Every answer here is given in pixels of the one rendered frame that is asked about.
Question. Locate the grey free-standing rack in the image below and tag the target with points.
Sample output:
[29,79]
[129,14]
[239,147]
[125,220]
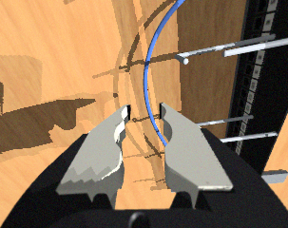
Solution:
[259,101]

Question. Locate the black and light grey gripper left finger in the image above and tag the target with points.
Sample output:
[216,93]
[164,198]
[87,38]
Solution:
[93,164]

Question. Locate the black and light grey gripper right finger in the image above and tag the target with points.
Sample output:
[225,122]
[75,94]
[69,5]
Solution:
[217,179]

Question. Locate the blue cable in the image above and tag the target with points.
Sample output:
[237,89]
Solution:
[146,64]

